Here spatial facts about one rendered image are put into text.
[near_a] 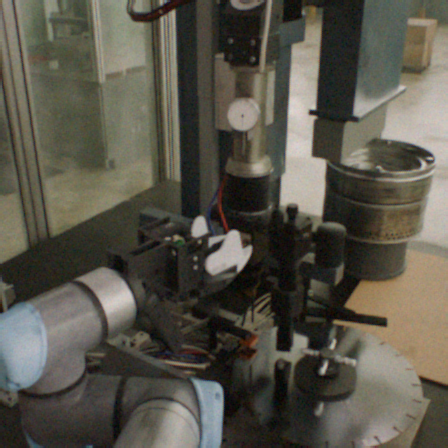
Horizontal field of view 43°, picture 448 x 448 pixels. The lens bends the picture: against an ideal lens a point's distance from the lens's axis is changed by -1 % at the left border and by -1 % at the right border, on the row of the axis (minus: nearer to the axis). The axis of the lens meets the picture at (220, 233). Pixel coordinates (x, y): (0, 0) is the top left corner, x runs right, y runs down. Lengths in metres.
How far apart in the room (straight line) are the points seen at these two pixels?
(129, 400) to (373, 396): 0.52
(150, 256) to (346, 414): 0.48
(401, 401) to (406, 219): 0.70
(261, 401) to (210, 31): 0.89
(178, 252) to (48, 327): 0.17
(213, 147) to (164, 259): 0.90
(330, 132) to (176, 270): 0.62
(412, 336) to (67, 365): 1.08
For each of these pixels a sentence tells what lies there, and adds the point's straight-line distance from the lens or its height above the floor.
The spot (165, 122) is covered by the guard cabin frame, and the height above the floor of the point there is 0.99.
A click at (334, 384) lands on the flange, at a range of 1.02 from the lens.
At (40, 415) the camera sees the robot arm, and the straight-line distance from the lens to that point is 0.64.
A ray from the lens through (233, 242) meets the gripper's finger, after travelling 0.73.
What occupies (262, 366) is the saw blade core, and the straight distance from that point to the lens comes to 1.06.
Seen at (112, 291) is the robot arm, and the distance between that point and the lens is 0.61.
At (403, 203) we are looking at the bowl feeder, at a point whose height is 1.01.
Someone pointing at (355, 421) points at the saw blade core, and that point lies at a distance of 0.98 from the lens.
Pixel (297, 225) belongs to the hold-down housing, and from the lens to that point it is 0.87.
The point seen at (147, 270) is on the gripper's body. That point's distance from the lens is 0.65.
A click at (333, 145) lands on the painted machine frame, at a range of 1.20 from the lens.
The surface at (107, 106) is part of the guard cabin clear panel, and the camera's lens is 2.16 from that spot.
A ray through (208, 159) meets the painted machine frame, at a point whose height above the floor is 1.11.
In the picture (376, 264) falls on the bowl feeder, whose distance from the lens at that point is 1.69.
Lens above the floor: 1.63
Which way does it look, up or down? 27 degrees down
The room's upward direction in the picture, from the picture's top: straight up
